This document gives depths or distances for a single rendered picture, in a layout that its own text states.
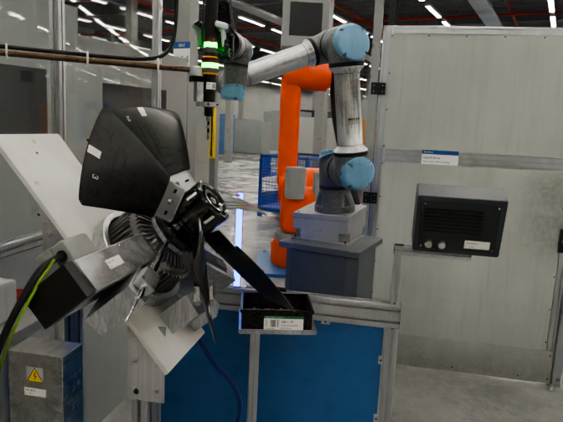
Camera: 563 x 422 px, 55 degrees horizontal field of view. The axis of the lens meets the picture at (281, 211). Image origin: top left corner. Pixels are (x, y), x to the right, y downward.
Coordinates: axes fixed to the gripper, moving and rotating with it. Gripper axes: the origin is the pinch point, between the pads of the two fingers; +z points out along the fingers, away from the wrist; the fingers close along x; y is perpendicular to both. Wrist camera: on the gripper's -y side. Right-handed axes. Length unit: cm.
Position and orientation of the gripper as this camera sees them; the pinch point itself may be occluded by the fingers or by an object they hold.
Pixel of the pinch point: (205, 22)
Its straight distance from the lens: 143.9
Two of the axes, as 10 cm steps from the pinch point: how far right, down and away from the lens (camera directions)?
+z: -1.9, 1.5, -9.7
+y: -0.5, 9.9, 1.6
